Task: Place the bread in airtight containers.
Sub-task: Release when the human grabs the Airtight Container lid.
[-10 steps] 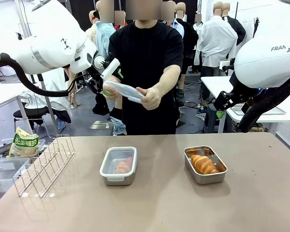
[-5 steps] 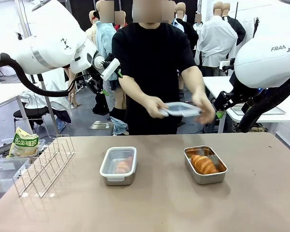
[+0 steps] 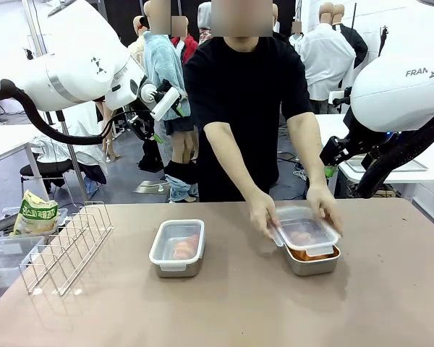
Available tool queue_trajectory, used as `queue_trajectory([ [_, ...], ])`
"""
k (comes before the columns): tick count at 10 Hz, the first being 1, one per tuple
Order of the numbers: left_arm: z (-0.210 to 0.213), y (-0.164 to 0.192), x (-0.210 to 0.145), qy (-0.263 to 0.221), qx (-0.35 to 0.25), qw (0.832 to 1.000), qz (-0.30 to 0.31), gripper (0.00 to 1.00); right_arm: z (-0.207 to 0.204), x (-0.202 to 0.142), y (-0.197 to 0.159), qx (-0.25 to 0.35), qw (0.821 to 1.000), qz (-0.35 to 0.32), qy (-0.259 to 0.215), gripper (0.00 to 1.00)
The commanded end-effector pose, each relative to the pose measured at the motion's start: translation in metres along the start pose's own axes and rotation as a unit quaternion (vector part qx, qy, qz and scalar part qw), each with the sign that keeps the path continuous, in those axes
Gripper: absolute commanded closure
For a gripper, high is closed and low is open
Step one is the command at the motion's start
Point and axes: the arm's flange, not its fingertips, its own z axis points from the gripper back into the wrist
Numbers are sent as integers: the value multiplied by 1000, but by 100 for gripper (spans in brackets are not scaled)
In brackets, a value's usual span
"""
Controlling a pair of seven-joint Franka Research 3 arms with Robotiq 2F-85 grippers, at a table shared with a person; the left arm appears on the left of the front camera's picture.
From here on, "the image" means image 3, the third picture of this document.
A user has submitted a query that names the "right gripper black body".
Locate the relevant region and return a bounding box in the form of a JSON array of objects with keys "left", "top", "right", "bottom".
[{"left": 327, "top": 135, "right": 365, "bottom": 158}]

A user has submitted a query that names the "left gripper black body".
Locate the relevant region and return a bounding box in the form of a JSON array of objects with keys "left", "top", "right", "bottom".
[{"left": 135, "top": 78, "right": 174, "bottom": 122}]

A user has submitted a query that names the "clear plastic container lid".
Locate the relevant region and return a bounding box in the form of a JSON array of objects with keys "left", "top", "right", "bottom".
[
  {"left": 148, "top": 219, "right": 205, "bottom": 272},
  {"left": 271, "top": 205, "right": 341, "bottom": 251}
]

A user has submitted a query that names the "golden croissant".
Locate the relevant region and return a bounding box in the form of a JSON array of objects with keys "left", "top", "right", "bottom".
[
  {"left": 172, "top": 233, "right": 200, "bottom": 260},
  {"left": 287, "top": 231, "right": 339, "bottom": 261}
]

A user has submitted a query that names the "stainless steel rectangular container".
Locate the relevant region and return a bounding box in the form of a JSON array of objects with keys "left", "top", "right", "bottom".
[
  {"left": 284, "top": 244, "right": 340, "bottom": 278},
  {"left": 152, "top": 252, "right": 203, "bottom": 278}
]

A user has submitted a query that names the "person's right forearm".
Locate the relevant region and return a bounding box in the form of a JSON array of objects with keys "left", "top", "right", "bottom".
[{"left": 204, "top": 121, "right": 265, "bottom": 203}]

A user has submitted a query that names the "person's left forearm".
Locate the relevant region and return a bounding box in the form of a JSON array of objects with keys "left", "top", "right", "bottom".
[{"left": 286, "top": 111, "right": 330, "bottom": 192}]

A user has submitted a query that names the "person's left hand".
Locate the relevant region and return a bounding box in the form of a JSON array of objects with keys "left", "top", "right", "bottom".
[{"left": 305, "top": 184, "right": 344, "bottom": 238}]

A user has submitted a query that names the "person's right hand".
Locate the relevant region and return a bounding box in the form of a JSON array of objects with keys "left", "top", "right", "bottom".
[{"left": 246, "top": 189, "right": 280, "bottom": 240}]

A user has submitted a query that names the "white table with metal legs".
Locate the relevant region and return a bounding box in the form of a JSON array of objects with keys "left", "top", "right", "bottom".
[{"left": 312, "top": 113, "right": 434, "bottom": 184}]

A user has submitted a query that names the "mannequin in maroon shirt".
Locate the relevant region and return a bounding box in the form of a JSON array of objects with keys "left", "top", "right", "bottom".
[{"left": 95, "top": 99, "right": 122, "bottom": 162}]

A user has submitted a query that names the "mannequin in red jacket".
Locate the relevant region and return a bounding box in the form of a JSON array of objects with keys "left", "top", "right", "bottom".
[{"left": 170, "top": 14, "right": 200, "bottom": 66}]

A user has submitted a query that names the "mannequin in cream jacket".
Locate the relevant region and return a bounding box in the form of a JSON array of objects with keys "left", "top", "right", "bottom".
[{"left": 128, "top": 16, "right": 148, "bottom": 66}]

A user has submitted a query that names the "person in black t-shirt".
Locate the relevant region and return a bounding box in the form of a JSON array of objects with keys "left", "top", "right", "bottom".
[{"left": 182, "top": 0, "right": 314, "bottom": 203}]

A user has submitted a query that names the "slanted metal pole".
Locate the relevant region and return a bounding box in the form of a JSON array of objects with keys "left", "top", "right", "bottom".
[{"left": 56, "top": 110, "right": 90, "bottom": 200}]

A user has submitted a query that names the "mannequin in white shirt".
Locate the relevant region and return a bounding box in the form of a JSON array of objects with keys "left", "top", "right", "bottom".
[{"left": 298, "top": 1, "right": 357, "bottom": 115}]

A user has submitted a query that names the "mannequin in black white jacket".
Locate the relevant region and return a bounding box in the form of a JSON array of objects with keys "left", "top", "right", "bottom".
[{"left": 331, "top": 4, "right": 369, "bottom": 69}]

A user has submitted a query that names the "black office chair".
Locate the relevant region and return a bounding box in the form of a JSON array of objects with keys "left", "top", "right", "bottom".
[{"left": 20, "top": 158, "right": 77, "bottom": 198}]

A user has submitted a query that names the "black tripod stand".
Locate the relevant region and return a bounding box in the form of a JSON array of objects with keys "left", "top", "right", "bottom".
[{"left": 378, "top": 25, "right": 390, "bottom": 57}]

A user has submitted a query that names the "white side table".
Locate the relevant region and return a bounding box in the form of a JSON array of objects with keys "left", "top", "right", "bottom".
[{"left": 0, "top": 124, "right": 64, "bottom": 167}]

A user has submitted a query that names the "green yellow snack bag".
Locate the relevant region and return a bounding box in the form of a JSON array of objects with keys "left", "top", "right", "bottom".
[{"left": 9, "top": 189, "right": 59, "bottom": 238}]

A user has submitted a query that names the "clear plastic storage bin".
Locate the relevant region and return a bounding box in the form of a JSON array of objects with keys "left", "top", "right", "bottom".
[{"left": 0, "top": 234, "right": 46, "bottom": 290}]

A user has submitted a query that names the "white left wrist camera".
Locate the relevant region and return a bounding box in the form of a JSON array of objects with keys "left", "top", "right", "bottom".
[{"left": 150, "top": 87, "right": 180, "bottom": 122}]

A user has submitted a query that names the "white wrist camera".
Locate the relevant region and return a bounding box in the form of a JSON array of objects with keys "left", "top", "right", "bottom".
[
  {"left": 328, "top": 89, "right": 354, "bottom": 108},
  {"left": 150, "top": 87, "right": 180, "bottom": 122}
]

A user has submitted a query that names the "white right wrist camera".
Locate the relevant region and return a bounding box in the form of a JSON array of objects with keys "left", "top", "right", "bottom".
[{"left": 328, "top": 89, "right": 354, "bottom": 108}]

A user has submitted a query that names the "black right arm cable sleeve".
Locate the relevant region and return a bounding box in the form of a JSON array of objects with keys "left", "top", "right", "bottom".
[{"left": 346, "top": 108, "right": 434, "bottom": 199}]

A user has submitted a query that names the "black arm cable sleeve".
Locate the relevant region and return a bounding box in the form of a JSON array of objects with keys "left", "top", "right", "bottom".
[
  {"left": 0, "top": 80, "right": 131, "bottom": 145},
  {"left": 346, "top": 108, "right": 434, "bottom": 199}
]

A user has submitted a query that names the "black left arm cable sleeve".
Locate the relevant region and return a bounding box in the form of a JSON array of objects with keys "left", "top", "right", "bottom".
[{"left": 0, "top": 80, "right": 131, "bottom": 145}]

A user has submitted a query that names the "metal wire lid rack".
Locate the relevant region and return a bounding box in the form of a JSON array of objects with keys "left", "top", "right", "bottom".
[{"left": 18, "top": 201, "right": 114, "bottom": 296}]

